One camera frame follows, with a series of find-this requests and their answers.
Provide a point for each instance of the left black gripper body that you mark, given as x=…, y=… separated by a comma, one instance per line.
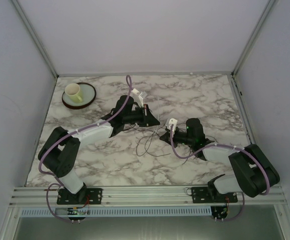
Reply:
x=145, y=117

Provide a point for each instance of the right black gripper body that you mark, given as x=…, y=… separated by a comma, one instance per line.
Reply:
x=177, y=138

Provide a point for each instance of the translucent white zip tie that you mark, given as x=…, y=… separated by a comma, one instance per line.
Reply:
x=158, y=127

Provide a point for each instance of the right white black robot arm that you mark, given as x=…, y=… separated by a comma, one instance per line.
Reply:
x=253, y=174

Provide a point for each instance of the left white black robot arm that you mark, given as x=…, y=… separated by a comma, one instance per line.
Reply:
x=60, y=151

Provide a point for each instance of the white plate with dark rim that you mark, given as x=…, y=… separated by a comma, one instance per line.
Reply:
x=89, y=94

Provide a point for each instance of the yellow-green mug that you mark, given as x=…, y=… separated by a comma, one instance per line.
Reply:
x=73, y=91

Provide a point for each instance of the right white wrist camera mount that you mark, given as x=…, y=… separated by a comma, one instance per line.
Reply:
x=171, y=124

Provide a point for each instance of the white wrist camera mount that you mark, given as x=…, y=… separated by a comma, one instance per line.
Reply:
x=140, y=94
x=171, y=124

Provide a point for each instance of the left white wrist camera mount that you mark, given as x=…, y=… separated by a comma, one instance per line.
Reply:
x=140, y=94

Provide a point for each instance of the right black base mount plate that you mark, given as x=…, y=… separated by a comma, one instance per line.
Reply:
x=205, y=194

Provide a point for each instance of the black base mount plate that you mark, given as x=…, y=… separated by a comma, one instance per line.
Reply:
x=89, y=195
x=205, y=194

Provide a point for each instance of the blue slotted cable duct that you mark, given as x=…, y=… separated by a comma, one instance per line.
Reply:
x=136, y=211

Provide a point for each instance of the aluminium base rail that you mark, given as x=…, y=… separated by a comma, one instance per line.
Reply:
x=136, y=196

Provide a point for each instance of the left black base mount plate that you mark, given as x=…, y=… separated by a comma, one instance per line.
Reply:
x=89, y=195

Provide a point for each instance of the right aluminium frame post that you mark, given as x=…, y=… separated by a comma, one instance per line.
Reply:
x=254, y=36

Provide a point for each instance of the aluminium frame post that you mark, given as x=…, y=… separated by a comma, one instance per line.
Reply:
x=254, y=36
x=34, y=36

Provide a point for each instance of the left aluminium frame post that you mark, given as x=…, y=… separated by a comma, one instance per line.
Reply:
x=34, y=36

